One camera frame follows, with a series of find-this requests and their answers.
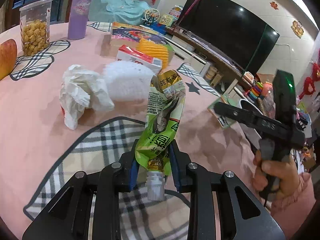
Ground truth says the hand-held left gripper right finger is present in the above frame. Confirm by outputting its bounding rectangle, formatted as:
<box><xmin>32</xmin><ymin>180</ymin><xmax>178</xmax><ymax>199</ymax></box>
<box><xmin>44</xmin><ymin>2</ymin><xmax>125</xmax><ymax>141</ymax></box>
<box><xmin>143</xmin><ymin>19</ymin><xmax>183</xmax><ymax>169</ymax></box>
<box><xmin>169</xmin><ymin>140</ymin><xmax>287</xmax><ymax>240</ymax></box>

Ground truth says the green spout pouch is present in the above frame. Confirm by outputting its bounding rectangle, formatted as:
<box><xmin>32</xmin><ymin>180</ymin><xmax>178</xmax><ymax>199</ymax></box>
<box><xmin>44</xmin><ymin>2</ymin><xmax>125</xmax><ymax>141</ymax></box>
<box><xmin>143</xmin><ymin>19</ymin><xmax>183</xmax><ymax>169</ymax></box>
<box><xmin>135</xmin><ymin>69</ymin><xmax>187</xmax><ymax>201</ymax></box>

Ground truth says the white television cabinet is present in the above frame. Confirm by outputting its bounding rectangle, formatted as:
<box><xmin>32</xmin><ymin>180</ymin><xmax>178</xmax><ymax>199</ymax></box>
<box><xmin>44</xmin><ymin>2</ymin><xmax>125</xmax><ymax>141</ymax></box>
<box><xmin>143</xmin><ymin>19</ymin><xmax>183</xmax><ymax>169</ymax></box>
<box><xmin>164</xmin><ymin>26</ymin><xmax>250</xmax><ymax>98</ymax></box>

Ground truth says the gold red wall decoration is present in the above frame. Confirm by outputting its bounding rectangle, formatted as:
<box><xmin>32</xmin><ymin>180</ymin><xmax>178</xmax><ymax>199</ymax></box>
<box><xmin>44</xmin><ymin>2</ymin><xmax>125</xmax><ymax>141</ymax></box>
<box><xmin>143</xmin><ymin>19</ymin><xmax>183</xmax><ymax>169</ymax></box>
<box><xmin>291</xmin><ymin>20</ymin><xmax>305</xmax><ymax>38</ymax></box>

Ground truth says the crumpled white paper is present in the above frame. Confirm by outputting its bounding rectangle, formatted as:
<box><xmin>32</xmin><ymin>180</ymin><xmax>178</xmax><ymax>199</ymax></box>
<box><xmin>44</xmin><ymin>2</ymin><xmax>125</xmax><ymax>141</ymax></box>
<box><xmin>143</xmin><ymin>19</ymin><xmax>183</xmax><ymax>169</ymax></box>
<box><xmin>59</xmin><ymin>64</ymin><xmax>115</xmax><ymax>130</ymax></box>

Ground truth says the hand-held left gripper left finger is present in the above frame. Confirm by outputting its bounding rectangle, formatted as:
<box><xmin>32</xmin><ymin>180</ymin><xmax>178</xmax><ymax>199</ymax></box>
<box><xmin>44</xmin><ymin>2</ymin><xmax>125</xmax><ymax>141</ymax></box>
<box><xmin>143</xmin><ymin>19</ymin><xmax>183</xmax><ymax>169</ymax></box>
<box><xmin>22</xmin><ymin>152</ymin><xmax>140</xmax><ymax>240</ymax></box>

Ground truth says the red white carton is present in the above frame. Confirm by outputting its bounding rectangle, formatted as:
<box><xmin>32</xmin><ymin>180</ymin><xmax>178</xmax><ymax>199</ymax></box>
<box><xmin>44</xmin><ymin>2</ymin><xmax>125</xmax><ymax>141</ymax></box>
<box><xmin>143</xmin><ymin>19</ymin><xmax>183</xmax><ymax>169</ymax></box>
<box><xmin>117</xmin><ymin>44</ymin><xmax>164</xmax><ymax>72</ymax></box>

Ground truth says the round black white bin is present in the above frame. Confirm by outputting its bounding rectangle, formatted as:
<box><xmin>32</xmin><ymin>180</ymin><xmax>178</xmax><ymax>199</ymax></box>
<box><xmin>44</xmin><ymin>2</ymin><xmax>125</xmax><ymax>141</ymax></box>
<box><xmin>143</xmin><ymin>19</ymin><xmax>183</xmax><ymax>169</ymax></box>
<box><xmin>239</xmin><ymin>97</ymin><xmax>265</xmax><ymax>153</ymax></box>

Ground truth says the stacking ring toy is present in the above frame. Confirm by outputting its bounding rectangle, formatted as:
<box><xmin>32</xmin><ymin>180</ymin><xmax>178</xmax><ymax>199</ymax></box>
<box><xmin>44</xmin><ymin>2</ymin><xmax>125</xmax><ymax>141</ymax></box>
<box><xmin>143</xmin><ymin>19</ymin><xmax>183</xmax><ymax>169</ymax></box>
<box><xmin>247</xmin><ymin>81</ymin><xmax>264</xmax><ymax>103</ymax></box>

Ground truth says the clear jar of snacks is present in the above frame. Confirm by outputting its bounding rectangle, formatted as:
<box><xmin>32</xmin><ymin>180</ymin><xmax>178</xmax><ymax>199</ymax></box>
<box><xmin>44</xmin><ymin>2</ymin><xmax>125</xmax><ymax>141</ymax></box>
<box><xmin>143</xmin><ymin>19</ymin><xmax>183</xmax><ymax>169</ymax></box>
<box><xmin>19</xmin><ymin>0</ymin><xmax>54</xmax><ymax>57</ymax></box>

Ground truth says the pink toy house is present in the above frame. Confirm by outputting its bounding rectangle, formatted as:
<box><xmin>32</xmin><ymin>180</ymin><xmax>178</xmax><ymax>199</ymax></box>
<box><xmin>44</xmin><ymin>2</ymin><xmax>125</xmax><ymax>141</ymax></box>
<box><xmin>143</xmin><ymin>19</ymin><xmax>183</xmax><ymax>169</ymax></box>
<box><xmin>169</xmin><ymin>5</ymin><xmax>184</xmax><ymax>19</ymax></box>

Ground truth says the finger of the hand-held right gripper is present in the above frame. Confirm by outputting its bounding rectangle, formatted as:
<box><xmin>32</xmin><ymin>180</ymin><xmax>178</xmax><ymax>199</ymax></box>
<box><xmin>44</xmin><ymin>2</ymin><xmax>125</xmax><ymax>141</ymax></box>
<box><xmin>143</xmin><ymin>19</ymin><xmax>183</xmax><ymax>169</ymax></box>
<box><xmin>214</xmin><ymin>102</ymin><xmax>259</xmax><ymax>128</ymax></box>

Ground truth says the person's right forearm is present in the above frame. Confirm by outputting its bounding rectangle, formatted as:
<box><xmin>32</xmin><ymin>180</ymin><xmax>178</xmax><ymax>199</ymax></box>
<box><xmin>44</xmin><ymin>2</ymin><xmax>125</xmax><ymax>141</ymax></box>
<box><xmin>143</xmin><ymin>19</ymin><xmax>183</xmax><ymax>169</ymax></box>
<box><xmin>270</xmin><ymin>172</ymin><xmax>318</xmax><ymax>239</ymax></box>

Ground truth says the yellow green toy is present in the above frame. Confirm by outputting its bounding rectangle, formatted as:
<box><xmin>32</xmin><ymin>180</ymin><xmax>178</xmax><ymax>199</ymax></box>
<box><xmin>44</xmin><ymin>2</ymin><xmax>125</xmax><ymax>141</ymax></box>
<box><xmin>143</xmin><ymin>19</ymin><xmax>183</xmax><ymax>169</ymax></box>
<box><xmin>159</xmin><ymin>14</ymin><xmax>175</xmax><ymax>27</ymax></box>

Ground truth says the light green box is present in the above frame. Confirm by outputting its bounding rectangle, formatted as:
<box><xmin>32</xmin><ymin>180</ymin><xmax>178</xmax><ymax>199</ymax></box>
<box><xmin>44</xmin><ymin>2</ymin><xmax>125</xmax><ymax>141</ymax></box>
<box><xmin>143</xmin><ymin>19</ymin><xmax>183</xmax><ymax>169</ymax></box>
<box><xmin>207</xmin><ymin>94</ymin><xmax>240</xmax><ymax>130</ymax></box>

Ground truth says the black television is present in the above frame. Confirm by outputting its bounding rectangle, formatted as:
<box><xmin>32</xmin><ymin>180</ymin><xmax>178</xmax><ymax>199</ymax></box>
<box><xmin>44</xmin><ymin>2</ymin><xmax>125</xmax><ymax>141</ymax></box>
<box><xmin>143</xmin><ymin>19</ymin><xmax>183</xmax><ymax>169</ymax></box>
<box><xmin>177</xmin><ymin>0</ymin><xmax>280</xmax><ymax>77</ymax></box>

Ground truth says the small cardboard box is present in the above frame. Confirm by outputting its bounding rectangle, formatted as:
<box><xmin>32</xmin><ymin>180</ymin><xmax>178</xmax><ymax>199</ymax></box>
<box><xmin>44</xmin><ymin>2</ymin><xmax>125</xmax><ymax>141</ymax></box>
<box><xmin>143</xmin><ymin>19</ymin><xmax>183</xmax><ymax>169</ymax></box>
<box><xmin>101</xmin><ymin>31</ymin><xmax>113</xmax><ymax>49</ymax></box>

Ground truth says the colourful picture book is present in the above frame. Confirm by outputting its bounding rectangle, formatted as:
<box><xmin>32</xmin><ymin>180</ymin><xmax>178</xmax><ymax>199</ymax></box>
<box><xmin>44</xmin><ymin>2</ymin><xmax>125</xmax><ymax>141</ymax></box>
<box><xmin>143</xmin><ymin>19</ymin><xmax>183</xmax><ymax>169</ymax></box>
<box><xmin>110</xmin><ymin>22</ymin><xmax>170</xmax><ymax>47</ymax></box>

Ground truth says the purple drink bottle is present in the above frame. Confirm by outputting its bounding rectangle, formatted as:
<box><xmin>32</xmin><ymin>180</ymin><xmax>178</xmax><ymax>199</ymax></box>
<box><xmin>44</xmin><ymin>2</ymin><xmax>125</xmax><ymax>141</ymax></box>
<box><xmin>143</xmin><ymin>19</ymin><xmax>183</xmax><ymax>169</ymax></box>
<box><xmin>67</xmin><ymin>0</ymin><xmax>95</xmax><ymax>40</ymax></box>

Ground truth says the pink stick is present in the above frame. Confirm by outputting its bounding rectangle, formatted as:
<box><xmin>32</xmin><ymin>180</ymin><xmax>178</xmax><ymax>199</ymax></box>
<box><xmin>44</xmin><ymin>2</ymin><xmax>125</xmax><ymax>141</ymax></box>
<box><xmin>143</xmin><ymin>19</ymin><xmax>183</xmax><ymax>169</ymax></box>
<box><xmin>175</xmin><ymin>0</ymin><xmax>206</xmax><ymax>29</ymax></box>

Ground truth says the teal covered sofa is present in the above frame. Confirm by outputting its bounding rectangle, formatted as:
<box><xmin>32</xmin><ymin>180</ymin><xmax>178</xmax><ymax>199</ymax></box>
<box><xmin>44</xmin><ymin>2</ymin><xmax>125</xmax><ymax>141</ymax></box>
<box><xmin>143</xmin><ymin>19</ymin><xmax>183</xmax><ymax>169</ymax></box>
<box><xmin>88</xmin><ymin>0</ymin><xmax>150</xmax><ymax>25</ymax></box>

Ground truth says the person's right hand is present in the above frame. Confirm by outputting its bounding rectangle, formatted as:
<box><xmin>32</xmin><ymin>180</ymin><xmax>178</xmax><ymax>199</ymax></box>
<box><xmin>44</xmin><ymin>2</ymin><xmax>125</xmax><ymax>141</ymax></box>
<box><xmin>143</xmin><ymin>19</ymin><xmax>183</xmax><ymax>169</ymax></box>
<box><xmin>252</xmin><ymin>152</ymin><xmax>300</xmax><ymax>193</ymax></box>

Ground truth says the apple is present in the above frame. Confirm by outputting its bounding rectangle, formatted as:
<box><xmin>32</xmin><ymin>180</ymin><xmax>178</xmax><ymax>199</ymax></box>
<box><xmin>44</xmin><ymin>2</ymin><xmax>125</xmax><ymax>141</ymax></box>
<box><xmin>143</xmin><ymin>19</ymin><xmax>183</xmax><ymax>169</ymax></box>
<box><xmin>0</xmin><ymin>39</ymin><xmax>18</xmax><ymax>80</ymax></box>

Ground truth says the white foam block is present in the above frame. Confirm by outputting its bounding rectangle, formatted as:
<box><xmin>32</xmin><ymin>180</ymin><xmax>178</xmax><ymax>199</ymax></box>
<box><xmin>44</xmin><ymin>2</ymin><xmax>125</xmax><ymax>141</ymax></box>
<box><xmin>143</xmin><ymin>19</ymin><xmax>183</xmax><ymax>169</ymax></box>
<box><xmin>102</xmin><ymin>60</ymin><xmax>155</xmax><ymax>103</ymax></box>

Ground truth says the ferris wheel toy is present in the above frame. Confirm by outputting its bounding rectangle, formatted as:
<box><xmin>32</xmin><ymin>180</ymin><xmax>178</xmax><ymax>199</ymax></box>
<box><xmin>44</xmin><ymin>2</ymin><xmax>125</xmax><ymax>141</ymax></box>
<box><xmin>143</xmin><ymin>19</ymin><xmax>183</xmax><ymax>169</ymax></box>
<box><xmin>143</xmin><ymin>8</ymin><xmax>160</xmax><ymax>27</ymax></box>

